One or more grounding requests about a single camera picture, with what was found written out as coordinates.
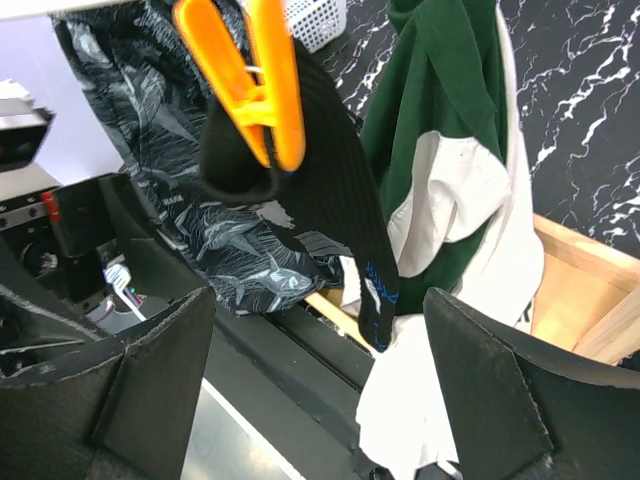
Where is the white plastic mesh basket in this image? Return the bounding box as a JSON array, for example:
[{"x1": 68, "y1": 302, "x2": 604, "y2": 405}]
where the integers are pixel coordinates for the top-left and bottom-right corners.
[{"x1": 285, "y1": 0, "x2": 347, "y2": 53}]

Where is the black blue sock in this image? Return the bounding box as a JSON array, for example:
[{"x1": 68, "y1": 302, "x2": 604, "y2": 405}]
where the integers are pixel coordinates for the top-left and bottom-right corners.
[{"x1": 200, "y1": 41, "x2": 399, "y2": 352}]

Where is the green and white garment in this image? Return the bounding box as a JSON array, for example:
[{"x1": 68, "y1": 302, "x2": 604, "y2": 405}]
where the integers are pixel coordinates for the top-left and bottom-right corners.
[{"x1": 361, "y1": 1, "x2": 510, "y2": 315}]

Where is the dark patterned garment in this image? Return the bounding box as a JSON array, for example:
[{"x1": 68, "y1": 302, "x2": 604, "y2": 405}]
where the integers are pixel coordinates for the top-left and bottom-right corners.
[{"x1": 51, "y1": 1, "x2": 343, "y2": 315}]

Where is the orange clothes peg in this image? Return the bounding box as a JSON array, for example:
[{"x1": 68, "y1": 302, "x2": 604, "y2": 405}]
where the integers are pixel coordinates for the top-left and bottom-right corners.
[{"x1": 173, "y1": 0, "x2": 306, "y2": 172}]

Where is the white round clip hanger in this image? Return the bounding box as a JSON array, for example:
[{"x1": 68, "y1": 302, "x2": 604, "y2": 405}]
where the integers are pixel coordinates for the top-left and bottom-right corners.
[{"x1": 0, "y1": 0, "x2": 131, "y2": 20}]

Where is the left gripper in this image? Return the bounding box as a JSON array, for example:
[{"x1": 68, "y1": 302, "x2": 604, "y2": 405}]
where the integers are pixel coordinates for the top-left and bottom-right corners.
[{"x1": 1, "y1": 174, "x2": 210, "y2": 350}]

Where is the wooden hanging rack frame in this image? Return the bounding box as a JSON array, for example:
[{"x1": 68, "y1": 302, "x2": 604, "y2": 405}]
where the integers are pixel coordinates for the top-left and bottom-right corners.
[{"x1": 304, "y1": 213, "x2": 640, "y2": 366}]

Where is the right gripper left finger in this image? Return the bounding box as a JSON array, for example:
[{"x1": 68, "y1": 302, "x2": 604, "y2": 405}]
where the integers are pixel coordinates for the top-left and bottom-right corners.
[{"x1": 1, "y1": 288, "x2": 216, "y2": 479}]

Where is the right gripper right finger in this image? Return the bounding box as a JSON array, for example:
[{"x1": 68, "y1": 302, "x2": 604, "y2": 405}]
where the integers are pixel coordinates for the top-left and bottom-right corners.
[{"x1": 423, "y1": 289, "x2": 639, "y2": 479}]

